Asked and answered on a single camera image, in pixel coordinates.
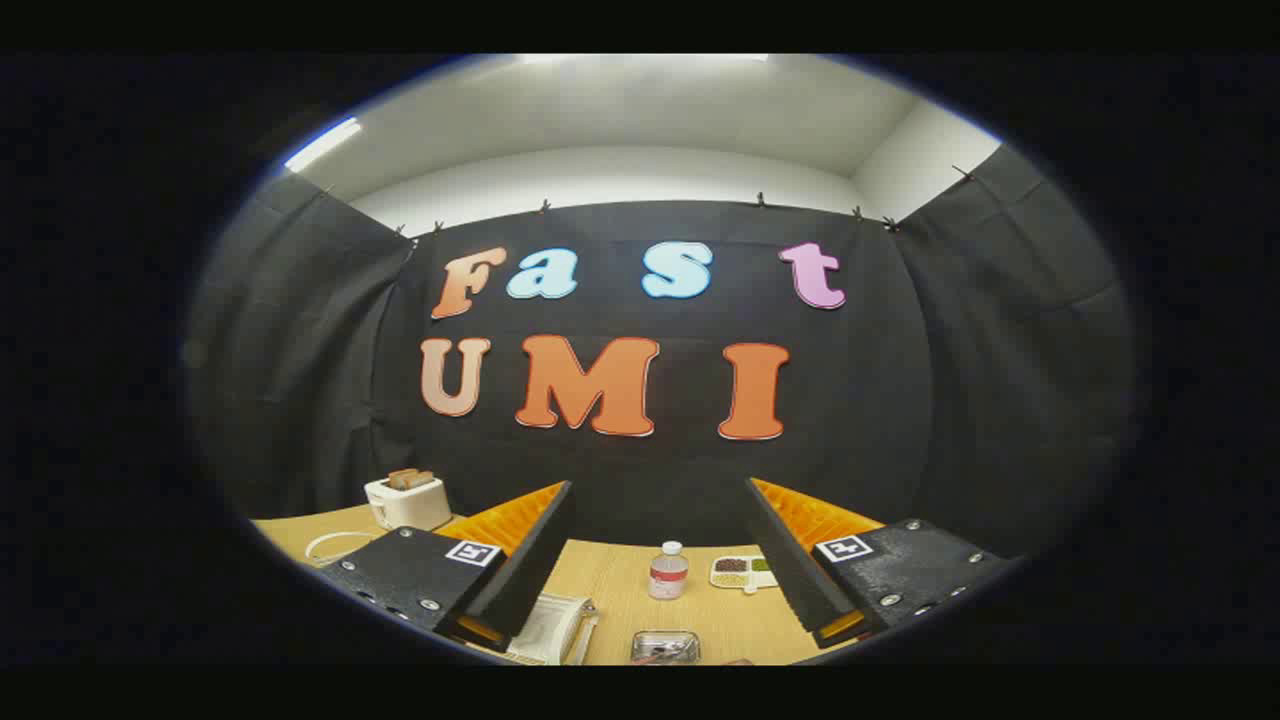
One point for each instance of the white toaster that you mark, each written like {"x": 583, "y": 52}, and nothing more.
{"x": 410, "y": 508}

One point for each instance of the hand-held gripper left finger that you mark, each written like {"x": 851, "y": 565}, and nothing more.
{"x": 520, "y": 560}

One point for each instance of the ceiling light strip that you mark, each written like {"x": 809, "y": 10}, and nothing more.
{"x": 322, "y": 144}

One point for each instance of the black backdrop cloth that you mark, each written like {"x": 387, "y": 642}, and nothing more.
{"x": 900, "y": 400}

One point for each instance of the white wavy drain tray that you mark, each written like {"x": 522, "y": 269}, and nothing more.
{"x": 548, "y": 630}

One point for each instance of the toast slice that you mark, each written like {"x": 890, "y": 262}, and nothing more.
{"x": 410, "y": 479}

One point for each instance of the white divided snack dish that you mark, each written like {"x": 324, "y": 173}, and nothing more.
{"x": 735, "y": 572}

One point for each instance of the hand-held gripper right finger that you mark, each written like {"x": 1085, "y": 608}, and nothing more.
{"x": 790, "y": 560}

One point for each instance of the clear bottle red label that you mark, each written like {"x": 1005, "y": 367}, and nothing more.
{"x": 668, "y": 575}

